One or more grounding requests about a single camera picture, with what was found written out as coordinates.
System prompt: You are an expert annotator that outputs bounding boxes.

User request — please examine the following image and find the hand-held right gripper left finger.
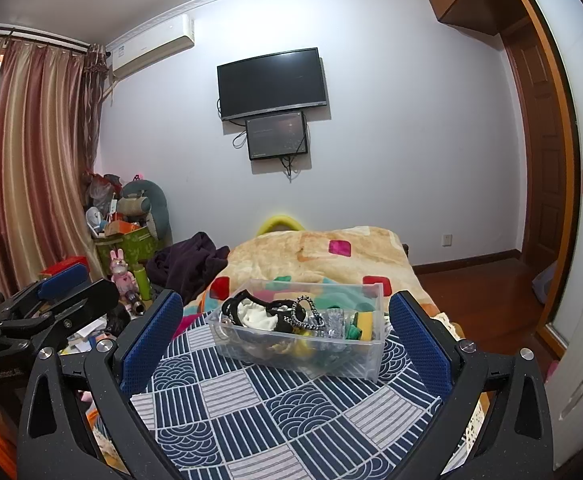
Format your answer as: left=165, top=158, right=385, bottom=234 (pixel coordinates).
left=16, top=289, right=185, bottom=480

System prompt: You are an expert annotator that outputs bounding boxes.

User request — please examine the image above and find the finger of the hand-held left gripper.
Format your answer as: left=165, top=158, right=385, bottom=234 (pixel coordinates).
left=0, top=261, right=91, bottom=314
left=0, top=280, right=120, bottom=344

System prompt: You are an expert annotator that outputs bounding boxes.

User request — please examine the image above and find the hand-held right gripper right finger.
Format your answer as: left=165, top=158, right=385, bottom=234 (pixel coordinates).
left=388, top=290, right=555, bottom=480

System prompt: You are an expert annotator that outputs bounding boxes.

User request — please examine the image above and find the yellow sponge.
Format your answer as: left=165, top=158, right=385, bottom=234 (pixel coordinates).
left=354, top=311, right=375, bottom=338

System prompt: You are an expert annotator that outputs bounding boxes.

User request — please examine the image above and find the clear plastic storage box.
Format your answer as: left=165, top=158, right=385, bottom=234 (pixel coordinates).
left=206, top=278, right=389, bottom=383

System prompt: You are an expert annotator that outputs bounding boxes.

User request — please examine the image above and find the green knitted cloth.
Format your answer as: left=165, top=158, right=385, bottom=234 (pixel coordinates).
left=344, top=312, right=365, bottom=341

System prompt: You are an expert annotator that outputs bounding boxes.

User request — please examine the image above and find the grey patterned sock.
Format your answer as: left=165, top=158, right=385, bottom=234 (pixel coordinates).
left=316, top=309, right=347, bottom=341

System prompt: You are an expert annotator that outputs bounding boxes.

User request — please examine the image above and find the white and black garment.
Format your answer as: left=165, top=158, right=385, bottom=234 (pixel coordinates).
left=220, top=290, right=322, bottom=333

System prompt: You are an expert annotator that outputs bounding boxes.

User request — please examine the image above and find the red box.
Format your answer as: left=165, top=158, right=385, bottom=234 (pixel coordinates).
left=39, top=256, right=87, bottom=277

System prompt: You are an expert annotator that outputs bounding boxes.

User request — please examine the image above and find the pile of papers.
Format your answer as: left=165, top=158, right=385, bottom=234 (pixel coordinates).
left=59, top=317, right=117, bottom=356

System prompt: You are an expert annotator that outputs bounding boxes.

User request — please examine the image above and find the pink rabbit toy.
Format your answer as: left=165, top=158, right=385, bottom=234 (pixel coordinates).
left=110, top=249, right=135, bottom=293

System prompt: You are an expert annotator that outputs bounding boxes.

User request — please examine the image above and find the green bottle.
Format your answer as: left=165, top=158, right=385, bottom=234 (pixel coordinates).
left=132, top=267, right=152, bottom=301

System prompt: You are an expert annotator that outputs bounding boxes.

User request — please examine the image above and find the green storage box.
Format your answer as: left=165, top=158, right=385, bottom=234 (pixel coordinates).
left=94, top=225, right=160, bottom=273

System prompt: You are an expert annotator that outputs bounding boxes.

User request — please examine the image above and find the dark purple garment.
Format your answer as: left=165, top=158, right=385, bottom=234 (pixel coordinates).
left=146, top=231, right=231, bottom=306

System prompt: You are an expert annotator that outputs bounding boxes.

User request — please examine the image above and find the grey plush toy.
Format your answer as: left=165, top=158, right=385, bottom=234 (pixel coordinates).
left=120, top=180, right=172, bottom=241

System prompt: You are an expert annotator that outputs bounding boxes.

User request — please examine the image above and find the striped brown curtain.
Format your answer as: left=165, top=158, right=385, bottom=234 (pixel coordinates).
left=0, top=35, right=103, bottom=301

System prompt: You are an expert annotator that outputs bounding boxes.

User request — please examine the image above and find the blue white patterned bedsheet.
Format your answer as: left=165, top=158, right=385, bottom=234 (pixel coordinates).
left=130, top=310, right=482, bottom=480

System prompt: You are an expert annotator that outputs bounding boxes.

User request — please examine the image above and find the beige patchwork blanket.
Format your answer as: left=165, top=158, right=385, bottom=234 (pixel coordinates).
left=184, top=226, right=452, bottom=341

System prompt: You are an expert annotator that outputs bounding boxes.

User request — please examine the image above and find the brown wooden door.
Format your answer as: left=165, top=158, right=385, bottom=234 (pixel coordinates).
left=501, top=20, right=557, bottom=261

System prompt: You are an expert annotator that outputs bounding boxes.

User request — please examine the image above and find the curtain rod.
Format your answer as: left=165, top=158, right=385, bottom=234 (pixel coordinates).
left=0, top=22, right=107, bottom=56

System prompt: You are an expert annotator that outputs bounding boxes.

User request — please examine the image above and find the white air conditioner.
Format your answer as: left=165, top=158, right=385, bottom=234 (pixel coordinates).
left=106, top=14, right=196, bottom=81

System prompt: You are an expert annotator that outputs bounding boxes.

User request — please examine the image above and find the yellow ring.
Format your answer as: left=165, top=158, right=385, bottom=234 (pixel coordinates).
left=258, top=213, right=305, bottom=237

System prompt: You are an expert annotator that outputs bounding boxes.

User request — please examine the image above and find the small black wall monitor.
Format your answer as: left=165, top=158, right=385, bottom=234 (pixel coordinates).
left=245, top=110, right=308, bottom=162

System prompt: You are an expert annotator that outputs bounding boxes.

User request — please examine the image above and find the black wall television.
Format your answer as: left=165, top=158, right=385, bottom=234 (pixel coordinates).
left=216, top=47, right=328, bottom=122

